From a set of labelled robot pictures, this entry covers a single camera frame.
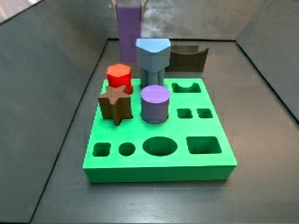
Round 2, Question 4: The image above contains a blue pentagon block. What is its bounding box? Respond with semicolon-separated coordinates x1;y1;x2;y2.
135;38;171;88

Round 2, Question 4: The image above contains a purple arch block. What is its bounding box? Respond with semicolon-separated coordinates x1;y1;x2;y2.
116;3;141;63

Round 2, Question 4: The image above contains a red heptagon block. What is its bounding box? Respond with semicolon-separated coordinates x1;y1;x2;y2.
107;63;133;95

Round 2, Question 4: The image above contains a green shape sorter board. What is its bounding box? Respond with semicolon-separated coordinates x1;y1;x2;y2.
83;78;237;183

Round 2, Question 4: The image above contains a black curved stand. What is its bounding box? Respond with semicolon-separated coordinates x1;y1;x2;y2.
165;45;209;72

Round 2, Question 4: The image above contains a brown star block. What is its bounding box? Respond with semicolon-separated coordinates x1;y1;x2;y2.
97;86;133;126

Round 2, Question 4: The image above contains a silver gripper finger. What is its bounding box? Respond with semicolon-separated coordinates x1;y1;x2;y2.
141;0;149;8
109;0;117;8

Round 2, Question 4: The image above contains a purple cylinder block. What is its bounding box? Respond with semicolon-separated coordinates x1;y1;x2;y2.
141;85;171;124

